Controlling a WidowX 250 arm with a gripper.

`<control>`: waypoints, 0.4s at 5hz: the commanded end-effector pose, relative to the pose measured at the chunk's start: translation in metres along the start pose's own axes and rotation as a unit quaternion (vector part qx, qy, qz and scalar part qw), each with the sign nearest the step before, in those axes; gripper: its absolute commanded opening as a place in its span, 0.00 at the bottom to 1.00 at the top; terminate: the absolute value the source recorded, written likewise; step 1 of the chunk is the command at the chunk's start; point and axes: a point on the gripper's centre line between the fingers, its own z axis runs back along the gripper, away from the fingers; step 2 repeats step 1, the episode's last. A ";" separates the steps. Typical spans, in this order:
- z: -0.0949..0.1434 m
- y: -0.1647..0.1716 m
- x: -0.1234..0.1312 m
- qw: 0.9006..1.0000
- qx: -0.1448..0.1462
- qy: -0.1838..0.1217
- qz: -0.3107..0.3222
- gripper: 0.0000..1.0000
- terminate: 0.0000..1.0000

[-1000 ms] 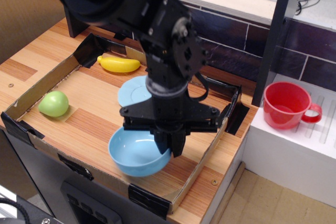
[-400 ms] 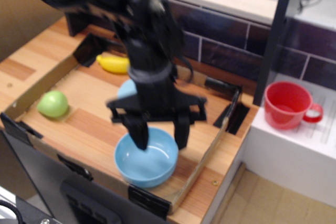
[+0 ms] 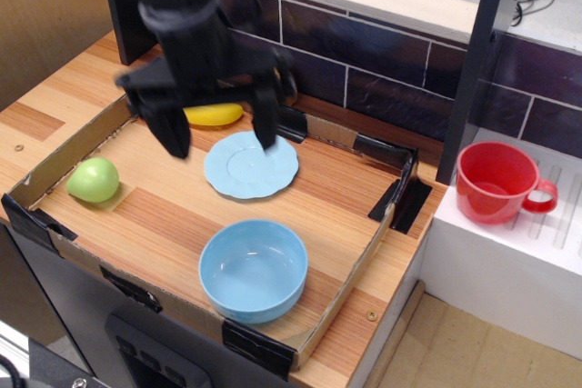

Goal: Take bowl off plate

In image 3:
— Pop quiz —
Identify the yellow plastic banana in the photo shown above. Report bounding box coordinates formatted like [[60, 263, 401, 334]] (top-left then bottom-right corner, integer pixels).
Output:
[[184, 103, 244, 127]]

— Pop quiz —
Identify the cardboard fence with black tape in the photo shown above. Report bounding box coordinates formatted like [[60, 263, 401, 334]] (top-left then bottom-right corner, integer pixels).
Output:
[[0, 56, 434, 383]]

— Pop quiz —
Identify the brass screw right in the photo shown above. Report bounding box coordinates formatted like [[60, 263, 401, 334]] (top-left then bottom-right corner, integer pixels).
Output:
[[366, 311, 378, 322]]

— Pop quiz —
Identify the light blue plastic bowl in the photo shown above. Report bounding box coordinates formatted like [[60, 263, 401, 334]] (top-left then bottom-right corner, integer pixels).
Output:
[[198, 219, 308, 324]]

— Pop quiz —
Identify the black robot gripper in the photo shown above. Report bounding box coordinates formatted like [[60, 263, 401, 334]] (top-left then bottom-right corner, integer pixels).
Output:
[[115, 2, 291, 159]]

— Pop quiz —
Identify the green plastic pear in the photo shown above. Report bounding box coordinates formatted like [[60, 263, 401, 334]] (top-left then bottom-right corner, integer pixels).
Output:
[[66, 157, 119, 203]]

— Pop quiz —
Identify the light blue scalloped plate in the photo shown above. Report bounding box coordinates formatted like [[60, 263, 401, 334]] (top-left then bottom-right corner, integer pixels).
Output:
[[204, 132, 299, 200]]

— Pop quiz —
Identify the black vertical post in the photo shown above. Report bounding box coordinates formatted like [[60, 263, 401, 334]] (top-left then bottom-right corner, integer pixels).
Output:
[[436, 0, 517, 184]]

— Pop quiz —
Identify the red plastic cup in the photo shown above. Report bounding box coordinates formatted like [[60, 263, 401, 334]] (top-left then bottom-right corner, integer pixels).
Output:
[[456, 141, 558, 224]]

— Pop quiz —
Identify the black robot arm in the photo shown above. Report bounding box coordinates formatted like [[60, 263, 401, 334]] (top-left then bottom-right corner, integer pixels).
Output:
[[115, 0, 296, 159]]

